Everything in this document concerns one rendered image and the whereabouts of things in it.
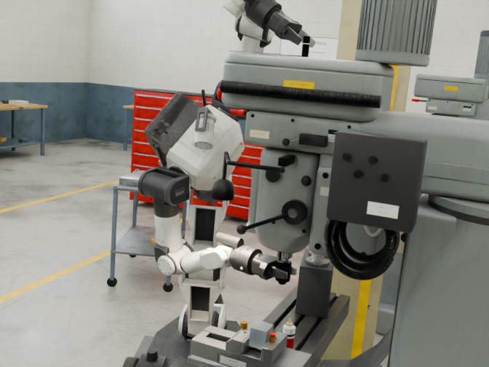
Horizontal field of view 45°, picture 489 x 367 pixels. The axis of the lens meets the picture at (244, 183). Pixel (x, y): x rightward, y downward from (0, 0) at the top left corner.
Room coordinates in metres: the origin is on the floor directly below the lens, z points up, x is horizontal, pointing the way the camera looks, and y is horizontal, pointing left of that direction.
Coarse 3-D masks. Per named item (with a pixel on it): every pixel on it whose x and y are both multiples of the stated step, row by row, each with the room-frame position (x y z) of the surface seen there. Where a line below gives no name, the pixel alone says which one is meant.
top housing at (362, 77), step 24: (240, 72) 1.70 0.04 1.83; (264, 72) 1.68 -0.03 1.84; (288, 72) 1.65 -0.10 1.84; (312, 72) 1.63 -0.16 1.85; (336, 72) 1.61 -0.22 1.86; (360, 72) 1.58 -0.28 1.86; (384, 72) 1.60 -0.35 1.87; (240, 96) 1.70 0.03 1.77; (264, 96) 1.68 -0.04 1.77; (384, 96) 1.65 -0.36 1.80; (360, 120) 1.58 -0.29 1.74
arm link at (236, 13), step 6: (228, 0) 1.85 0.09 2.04; (234, 0) 1.84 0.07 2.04; (240, 0) 1.84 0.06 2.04; (246, 0) 1.79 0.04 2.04; (252, 0) 1.80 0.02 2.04; (258, 0) 1.81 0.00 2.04; (228, 6) 1.84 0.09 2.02; (234, 6) 1.84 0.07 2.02; (240, 6) 1.84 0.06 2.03; (246, 6) 1.83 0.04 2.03; (252, 6) 1.81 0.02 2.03; (234, 12) 1.84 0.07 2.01; (240, 12) 1.86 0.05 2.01; (246, 12) 1.83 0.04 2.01; (252, 12) 1.81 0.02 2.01
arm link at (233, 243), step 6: (216, 234) 1.91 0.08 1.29; (222, 234) 1.90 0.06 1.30; (228, 234) 1.89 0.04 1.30; (216, 240) 1.91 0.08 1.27; (222, 240) 1.89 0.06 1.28; (228, 240) 1.87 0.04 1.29; (234, 240) 1.86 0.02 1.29; (240, 240) 1.86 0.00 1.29; (222, 246) 1.89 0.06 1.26; (228, 246) 1.89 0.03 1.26; (234, 246) 1.86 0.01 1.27; (240, 246) 1.86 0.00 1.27; (228, 252) 1.86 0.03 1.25; (234, 252) 1.84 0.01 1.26; (228, 258) 1.86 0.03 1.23; (234, 258) 1.83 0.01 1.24; (228, 264) 1.87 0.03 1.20; (234, 264) 1.83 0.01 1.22
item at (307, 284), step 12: (312, 264) 2.08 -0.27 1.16; (324, 264) 2.08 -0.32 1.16; (300, 276) 2.07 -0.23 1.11; (312, 276) 2.06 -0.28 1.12; (324, 276) 2.05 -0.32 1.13; (300, 288) 2.06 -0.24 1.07; (312, 288) 2.06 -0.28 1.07; (324, 288) 2.05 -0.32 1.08; (300, 300) 2.06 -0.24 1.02; (312, 300) 2.06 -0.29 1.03; (324, 300) 2.05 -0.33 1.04; (300, 312) 2.06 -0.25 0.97; (312, 312) 2.06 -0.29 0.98; (324, 312) 2.05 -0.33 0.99
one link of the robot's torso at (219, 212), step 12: (192, 192) 2.42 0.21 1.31; (192, 204) 2.45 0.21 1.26; (228, 204) 2.40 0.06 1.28; (192, 216) 2.35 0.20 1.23; (204, 216) 2.39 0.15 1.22; (216, 216) 2.35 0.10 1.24; (192, 228) 2.35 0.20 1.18; (204, 228) 2.40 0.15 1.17; (216, 228) 2.34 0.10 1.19; (192, 240) 2.35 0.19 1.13; (204, 240) 2.40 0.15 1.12; (192, 276) 2.35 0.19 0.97; (204, 276) 2.35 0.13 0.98; (216, 276) 2.35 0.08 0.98
